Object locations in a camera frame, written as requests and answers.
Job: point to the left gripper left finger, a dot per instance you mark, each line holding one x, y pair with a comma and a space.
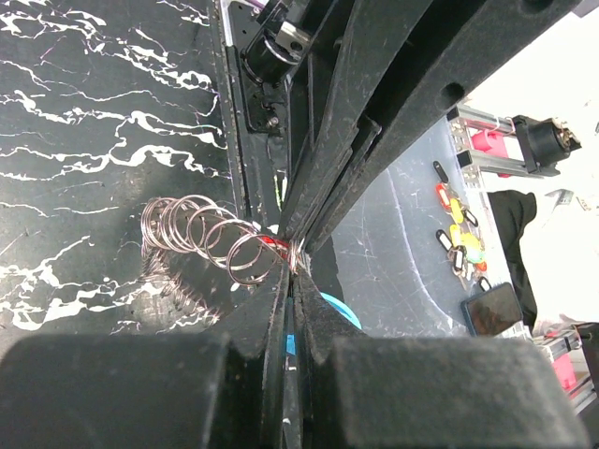
220, 388

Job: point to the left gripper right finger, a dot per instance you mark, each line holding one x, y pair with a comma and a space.
358, 391

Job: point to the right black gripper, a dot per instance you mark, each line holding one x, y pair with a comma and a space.
301, 73

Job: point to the red tag key bunch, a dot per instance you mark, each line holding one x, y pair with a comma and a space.
275, 244

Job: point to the black smartphone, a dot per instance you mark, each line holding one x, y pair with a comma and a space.
492, 312

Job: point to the pile of coloured key tags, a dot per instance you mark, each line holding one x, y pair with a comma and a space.
461, 240

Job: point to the black cloth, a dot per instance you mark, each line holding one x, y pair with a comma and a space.
513, 211

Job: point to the aluminium frame with black motor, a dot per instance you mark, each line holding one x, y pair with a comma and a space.
509, 147

